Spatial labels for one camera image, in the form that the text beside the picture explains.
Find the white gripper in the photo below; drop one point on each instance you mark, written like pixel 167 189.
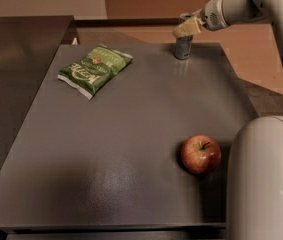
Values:
pixel 212 18

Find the dark side counter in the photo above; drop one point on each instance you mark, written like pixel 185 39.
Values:
pixel 28 45

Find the silver blue redbull can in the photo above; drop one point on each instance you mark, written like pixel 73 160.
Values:
pixel 182 47

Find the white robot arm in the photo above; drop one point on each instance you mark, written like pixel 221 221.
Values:
pixel 254 206

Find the red apple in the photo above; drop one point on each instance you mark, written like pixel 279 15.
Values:
pixel 201 154

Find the green chip bag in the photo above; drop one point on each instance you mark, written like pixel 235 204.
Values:
pixel 93 71

